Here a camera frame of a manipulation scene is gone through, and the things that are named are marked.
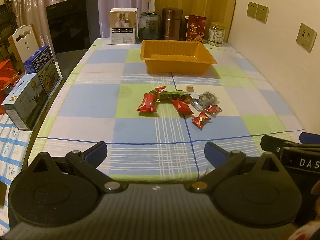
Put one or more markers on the small brown candy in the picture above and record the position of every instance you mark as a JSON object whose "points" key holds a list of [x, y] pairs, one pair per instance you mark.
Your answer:
{"points": [[190, 88]]}

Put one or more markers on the white wooden chair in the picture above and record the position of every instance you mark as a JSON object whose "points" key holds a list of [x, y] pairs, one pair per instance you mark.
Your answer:
{"points": [[22, 45]]}

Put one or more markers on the black metal rack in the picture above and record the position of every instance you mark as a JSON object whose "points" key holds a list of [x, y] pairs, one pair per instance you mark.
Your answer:
{"points": [[6, 17]]}

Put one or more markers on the green glass jar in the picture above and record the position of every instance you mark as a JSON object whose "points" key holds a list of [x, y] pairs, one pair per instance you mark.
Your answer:
{"points": [[149, 27]]}

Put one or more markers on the clear plastic jar yellow lid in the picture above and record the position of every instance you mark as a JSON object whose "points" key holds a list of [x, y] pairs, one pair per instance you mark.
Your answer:
{"points": [[216, 35]]}

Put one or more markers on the black chair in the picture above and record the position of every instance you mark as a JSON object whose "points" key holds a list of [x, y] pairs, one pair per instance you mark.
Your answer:
{"points": [[72, 25]]}

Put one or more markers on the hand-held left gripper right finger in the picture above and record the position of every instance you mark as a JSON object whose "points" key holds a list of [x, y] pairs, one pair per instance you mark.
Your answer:
{"points": [[215, 153]]}

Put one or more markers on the white blue-patterned cloth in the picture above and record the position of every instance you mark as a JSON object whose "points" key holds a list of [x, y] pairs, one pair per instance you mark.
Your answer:
{"points": [[12, 150]]}

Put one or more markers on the clear dark-print snack packet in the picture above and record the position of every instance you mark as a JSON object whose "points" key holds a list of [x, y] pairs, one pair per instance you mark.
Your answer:
{"points": [[206, 98]]}

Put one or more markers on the beige wall socket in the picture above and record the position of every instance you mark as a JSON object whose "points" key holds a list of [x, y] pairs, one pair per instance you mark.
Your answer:
{"points": [[252, 9], [263, 13]]}

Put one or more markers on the blue milk carton box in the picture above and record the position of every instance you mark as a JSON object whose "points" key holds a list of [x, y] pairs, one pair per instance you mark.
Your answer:
{"points": [[43, 67]]}

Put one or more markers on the red gift box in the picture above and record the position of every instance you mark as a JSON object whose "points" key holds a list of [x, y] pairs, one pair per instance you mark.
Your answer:
{"points": [[7, 77]]}

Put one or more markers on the person's right forearm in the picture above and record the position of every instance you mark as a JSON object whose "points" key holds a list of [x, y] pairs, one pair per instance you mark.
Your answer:
{"points": [[308, 231]]}

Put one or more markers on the white product box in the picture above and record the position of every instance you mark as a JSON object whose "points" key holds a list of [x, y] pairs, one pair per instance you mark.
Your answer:
{"points": [[123, 27]]}

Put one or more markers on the white and green carton box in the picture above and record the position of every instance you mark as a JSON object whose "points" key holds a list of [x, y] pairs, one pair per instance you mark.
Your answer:
{"points": [[25, 102]]}

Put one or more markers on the red gold-print box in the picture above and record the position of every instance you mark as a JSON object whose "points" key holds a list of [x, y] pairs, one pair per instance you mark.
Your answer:
{"points": [[196, 28]]}

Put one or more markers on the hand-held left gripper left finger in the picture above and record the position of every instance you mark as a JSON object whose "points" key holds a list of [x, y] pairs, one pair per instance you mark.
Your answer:
{"points": [[96, 153]]}

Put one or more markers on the red candy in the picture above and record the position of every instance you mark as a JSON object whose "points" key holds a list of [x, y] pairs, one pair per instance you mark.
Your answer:
{"points": [[212, 109], [200, 120], [160, 90]]}

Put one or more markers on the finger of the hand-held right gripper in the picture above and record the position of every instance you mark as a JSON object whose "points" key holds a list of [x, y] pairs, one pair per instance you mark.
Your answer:
{"points": [[310, 137], [273, 142]]}

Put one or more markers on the green and white snack packet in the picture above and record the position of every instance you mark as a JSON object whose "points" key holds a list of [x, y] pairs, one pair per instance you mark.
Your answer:
{"points": [[172, 95]]}

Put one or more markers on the beige wall data outlet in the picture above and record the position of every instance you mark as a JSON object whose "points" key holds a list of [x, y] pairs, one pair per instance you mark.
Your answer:
{"points": [[306, 37]]}

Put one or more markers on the orange plastic tray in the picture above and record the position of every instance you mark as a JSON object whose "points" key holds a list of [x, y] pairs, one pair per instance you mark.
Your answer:
{"points": [[178, 55]]}

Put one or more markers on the sheer pink curtain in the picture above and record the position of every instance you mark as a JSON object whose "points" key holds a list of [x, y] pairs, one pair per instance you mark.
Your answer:
{"points": [[32, 2]]}

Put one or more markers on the brown metal canister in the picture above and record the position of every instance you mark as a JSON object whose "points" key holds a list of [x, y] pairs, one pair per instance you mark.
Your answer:
{"points": [[172, 25]]}

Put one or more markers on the person's right hand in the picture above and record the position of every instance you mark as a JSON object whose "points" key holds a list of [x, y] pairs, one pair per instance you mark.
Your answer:
{"points": [[317, 200]]}

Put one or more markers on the large red snack packet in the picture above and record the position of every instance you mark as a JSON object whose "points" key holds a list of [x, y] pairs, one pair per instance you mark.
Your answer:
{"points": [[147, 102]]}

